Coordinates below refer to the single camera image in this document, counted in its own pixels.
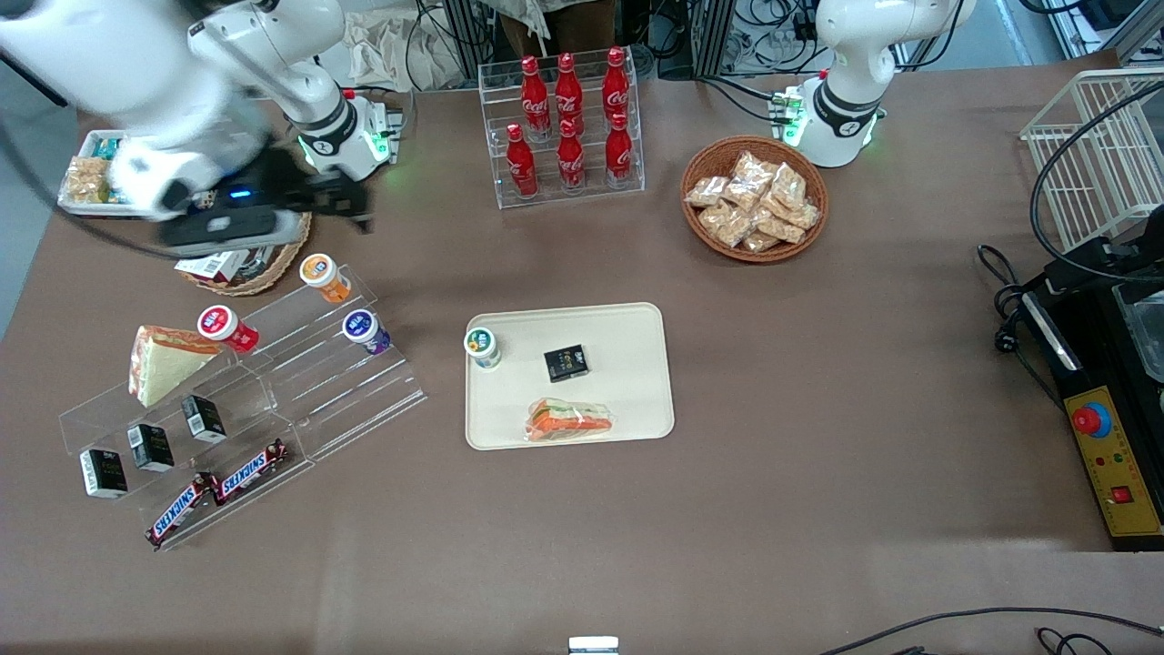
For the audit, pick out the clear bag beige snacks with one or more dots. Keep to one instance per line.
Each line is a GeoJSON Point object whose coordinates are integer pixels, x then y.
{"type": "Point", "coordinates": [789, 185]}
{"type": "Point", "coordinates": [805, 216]}
{"type": "Point", "coordinates": [780, 227]}
{"type": "Point", "coordinates": [726, 223]}
{"type": "Point", "coordinates": [707, 191]}
{"type": "Point", "coordinates": [744, 195]}
{"type": "Point", "coordinates": [760, 242]}
{"type": "Point", "coordinates": [755, 168]}
{"type": "Point", "coordinates": [86, 180]}

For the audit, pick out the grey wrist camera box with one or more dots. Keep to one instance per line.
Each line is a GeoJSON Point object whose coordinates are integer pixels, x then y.
{"type": "Point", "coordinates": [227, 232]}

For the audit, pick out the small wrapped orange sandwich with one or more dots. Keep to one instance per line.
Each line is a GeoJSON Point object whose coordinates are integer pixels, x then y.
{"type": "Point", "coordinates": [568, 421]}

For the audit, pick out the cream plastic tray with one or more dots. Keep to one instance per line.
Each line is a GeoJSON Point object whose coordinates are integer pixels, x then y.
{"type": "Point", "coordinates": [627, 364]}

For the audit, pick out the black machine with yellow panel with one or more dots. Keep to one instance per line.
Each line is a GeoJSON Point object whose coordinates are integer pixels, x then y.
{"type": "Point", "coordinates": [1114, 455]}

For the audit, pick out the white cloth bag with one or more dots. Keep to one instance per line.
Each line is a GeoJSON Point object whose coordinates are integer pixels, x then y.
{"type": "Point", "coordinates": [391, 50]}

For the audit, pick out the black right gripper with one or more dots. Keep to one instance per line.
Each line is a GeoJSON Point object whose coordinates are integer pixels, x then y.
{"type": "Point", "coordinates": [284, 176]}

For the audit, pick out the white and red box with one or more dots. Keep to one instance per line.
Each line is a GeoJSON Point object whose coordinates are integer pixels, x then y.
{"type": "Point", "coordinates": [214, 266]}

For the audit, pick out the small white metal block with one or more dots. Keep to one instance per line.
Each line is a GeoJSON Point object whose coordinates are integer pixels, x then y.
{"type": "Point", "coordinates": [593, 646]}

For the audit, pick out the white plastic bin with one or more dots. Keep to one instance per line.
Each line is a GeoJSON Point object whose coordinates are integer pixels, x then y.
{"type": "Point", "coordinates": [73, 207]}

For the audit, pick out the green gum bottle white lid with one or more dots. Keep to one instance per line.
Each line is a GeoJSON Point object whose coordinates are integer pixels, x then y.
{"type": "Point", "coordinates": [482, 347]}

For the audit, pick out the red Coca-Cola bottle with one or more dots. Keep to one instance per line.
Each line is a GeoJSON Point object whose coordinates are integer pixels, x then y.
{"type": "Point", "coordinates": [570, 159]}
{"type": "Point", "coordinates": [534, 95]}
{"type": "Point", "coordinates": [616, 86]}
{"type": "Point", "coordinates": [568, 91]}
{"type": "Point", "coordinates": [520, 164]}
{"type": "Point", "coordinates": [619, 150]}

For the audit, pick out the black tissue pack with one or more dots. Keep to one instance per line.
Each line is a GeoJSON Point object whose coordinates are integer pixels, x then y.
{"type": "Point", "coordinates": [202, 418]}
{"type": "Point", "coordinates": [103, 473]}
{"type": "Point", "coordinates": [150, 448]}
{"type": "Point", "coordinates": [566, 364]}

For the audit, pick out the large wrapped white sandwich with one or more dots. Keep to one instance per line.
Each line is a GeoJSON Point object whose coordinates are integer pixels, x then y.
{"type": "Point", "coordinates": [164, 364]}

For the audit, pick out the Snickers chocolate bar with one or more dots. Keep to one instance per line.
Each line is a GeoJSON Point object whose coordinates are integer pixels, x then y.
{"type": "Point", "coordinates": [179, 511]}
{"type": "Point", "coordinates": [250, 471]}

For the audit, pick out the oval wicker basket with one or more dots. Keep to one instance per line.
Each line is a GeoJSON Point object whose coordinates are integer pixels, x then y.
{"type": "Point", "coordinates": [268, 277]}

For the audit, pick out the round wicker basket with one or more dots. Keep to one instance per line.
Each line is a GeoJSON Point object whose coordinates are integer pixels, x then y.
{"type": "Point", "coordinates": [705, 159]}

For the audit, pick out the purple gum bottle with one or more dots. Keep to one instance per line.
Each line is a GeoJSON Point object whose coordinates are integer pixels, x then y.
{"type": "Point", "coordinates": [364, 329]}

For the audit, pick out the green blue packet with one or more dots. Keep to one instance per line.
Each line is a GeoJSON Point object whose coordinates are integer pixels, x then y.
{"type": "Point", "coordinates": [109, 146]}

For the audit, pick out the clear acrylic bottle rack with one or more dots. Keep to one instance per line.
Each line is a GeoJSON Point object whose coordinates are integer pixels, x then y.
{"type": "Point", "coordinates": [496, 109]}

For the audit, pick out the clear acrylic tiered stand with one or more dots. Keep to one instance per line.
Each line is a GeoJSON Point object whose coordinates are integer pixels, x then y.
{"type": "Point", "coordinates": [346, 400]}

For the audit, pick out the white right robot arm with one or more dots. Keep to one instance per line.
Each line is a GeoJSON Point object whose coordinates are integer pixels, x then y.
{"type": "Point", "coordinates": [91, 55]}

